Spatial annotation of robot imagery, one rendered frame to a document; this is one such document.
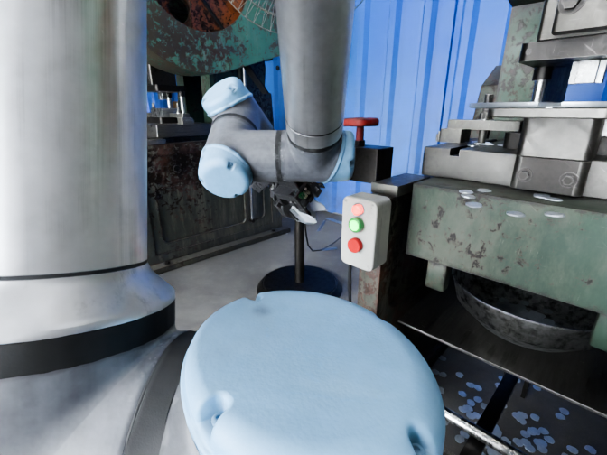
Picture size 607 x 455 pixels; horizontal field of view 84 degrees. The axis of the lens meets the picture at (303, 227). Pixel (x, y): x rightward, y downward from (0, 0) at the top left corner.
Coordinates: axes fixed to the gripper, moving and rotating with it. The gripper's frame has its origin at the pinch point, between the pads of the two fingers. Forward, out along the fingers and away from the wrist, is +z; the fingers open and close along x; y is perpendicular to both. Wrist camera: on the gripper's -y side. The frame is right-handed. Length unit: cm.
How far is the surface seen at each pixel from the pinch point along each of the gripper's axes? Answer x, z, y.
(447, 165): 19.4, -0.5, 24.5
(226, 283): -17, 55, -75
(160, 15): 48, -36, -90
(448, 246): 4.0, 3.8, 29.9
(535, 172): 17.5, -2.9, 39.9
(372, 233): -2.4, -5.7, 20.5
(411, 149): 107, 89, -46
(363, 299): -9.8, 10.7, 16.1
